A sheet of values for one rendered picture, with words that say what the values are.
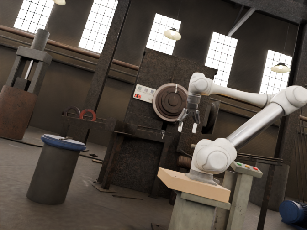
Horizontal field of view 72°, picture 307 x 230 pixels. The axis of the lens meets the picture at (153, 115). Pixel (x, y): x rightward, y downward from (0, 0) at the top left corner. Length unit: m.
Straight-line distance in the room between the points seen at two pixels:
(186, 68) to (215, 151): 1.82
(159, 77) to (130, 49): 6.64
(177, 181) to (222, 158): 0.29
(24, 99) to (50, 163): 2.96
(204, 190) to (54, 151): 1.01
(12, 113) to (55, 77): 5.15
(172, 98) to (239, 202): 1.25
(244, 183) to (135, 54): 7.90
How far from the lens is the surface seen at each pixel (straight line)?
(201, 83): 1.30
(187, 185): 1.33
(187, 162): 2.41
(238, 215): 2.05
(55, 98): 9.23
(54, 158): 1.60
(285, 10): 7.44
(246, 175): 2.01
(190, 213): 1.45
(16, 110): 4.46
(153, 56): 2.85
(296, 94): 1.44
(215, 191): 1.40
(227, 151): 1.27
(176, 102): 2.48
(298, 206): 3.65
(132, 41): 9.50
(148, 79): 2.75
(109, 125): 2.21
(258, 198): 4.72
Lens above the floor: 0.56
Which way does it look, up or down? 8 degrees up
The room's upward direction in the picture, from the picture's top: 16 degrees clockwise
